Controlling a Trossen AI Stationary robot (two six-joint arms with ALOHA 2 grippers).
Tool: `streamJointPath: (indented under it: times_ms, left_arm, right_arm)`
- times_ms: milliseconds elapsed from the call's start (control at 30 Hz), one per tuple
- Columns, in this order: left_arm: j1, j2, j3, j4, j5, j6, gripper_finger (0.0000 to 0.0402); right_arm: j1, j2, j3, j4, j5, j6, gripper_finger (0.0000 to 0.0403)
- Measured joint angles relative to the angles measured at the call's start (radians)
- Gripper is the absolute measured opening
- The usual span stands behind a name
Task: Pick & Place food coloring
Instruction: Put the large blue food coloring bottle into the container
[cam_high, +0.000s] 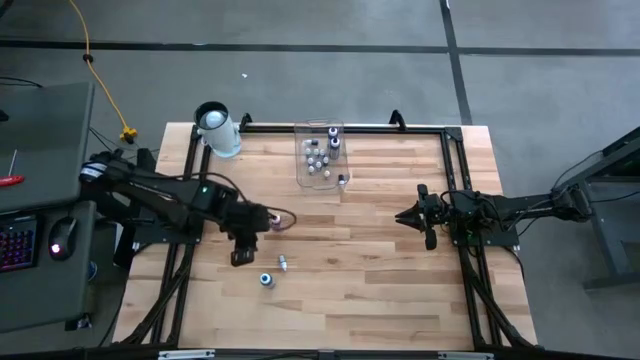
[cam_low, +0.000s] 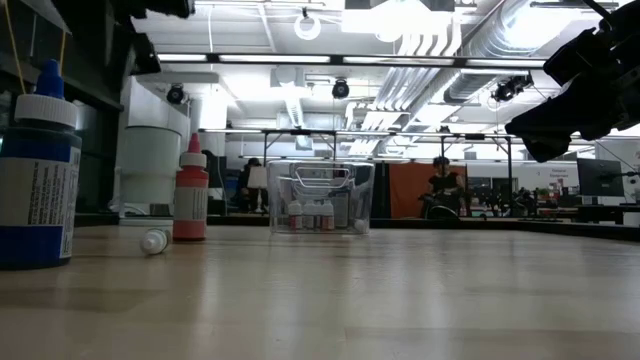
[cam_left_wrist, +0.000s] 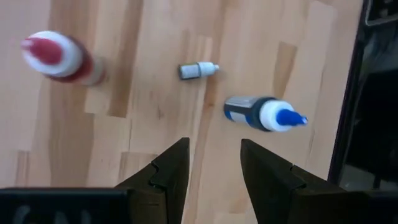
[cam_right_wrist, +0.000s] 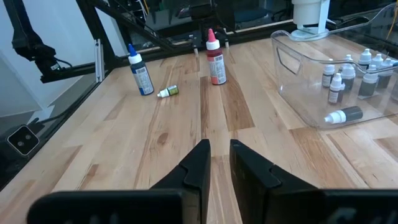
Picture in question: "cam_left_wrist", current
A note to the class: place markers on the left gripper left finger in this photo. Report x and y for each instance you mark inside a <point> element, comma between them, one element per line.
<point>155,199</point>

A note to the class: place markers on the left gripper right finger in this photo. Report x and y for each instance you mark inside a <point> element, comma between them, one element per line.
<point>280,199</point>

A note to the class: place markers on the large blue food coloring bottle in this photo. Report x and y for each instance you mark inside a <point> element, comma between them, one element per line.
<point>248,112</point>

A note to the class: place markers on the small food coloring bottle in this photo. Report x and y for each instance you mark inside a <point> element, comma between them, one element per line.
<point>192,71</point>

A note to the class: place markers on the large red food coloring bottle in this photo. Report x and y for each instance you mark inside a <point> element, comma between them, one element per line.
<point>74,65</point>

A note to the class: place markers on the black table frame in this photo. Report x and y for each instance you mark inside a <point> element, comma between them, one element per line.
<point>346,124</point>

